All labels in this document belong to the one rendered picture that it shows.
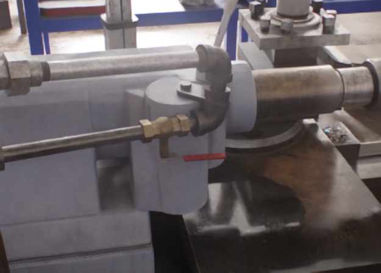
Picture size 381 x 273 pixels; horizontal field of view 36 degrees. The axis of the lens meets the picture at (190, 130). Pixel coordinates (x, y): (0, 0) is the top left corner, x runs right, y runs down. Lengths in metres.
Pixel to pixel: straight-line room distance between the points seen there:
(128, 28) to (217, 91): 1.30
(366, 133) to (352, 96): 2.21
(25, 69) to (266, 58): 0.63
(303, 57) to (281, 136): 0.15
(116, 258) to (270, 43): 0.46
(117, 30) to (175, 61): 1.32
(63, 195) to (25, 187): 0.05
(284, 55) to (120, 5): 0.98
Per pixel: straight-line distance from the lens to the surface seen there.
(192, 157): 0.77
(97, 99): 0.82
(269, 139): 1.11
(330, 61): 1.12
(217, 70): 0.73
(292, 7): 1.11
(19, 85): 0.63
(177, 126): 0.74
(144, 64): 0.68
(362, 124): 3.26
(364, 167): 1.28
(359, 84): 0.97
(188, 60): 0.71
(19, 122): 0.83
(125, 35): 2.03
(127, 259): 0.87
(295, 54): 1.13
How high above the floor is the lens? 1.50
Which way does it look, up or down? 29 degrees down
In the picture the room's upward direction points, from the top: straight up
